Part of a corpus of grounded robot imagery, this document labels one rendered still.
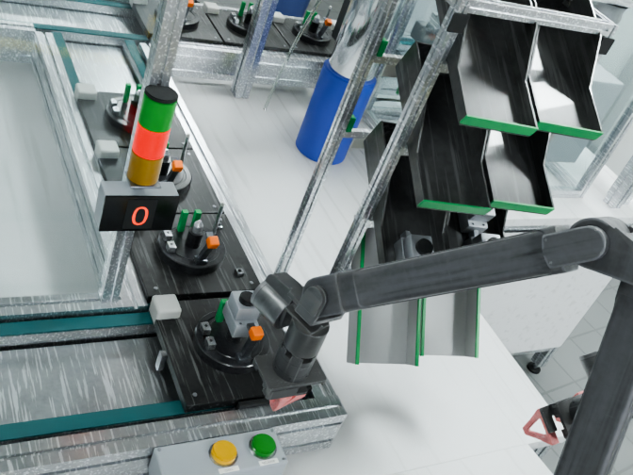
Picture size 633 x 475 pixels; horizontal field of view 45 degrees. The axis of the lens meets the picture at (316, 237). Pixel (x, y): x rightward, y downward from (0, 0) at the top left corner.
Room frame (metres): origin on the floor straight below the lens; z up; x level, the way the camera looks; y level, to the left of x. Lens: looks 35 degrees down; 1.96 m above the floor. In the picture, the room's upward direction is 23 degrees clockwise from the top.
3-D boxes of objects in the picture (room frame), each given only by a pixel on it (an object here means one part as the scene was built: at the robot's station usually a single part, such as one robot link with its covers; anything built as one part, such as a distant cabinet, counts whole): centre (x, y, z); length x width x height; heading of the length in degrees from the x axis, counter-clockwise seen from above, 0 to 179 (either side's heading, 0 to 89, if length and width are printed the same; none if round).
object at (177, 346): (0.99, 0.07, 0.96); 0.24 x 0.24 x 0.02; 38
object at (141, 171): (0.97, 0.29, 1.29); 0.05 x 0.05 x 0.05
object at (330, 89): (1.99, 0.09, 1.00); 0.16 x 0.16 x 0.27
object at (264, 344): (0.99, 0.07, 0.98); 0.14 x 0.14 x 0.02
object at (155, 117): (0.97, 0.29, 1.39); 0.05 x 0.05 x 0.05
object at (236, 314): (1.00, 0.07, 1.06); 0.08 x 0.04 x 0.07; 36
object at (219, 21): (2.37, 0.48, 1.01); 0.24 x 0.24 x 0.13; 38
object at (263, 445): (0.81, -0.05, 0.96); 0.04 x 0.04 x 0.02
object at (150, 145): (0.97, 0.29, 1.34); 0.05 x 0.05 x 0.05
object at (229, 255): (1.19, 0.23, 1.01); 0.24 x 0.24 x 0.13; 38
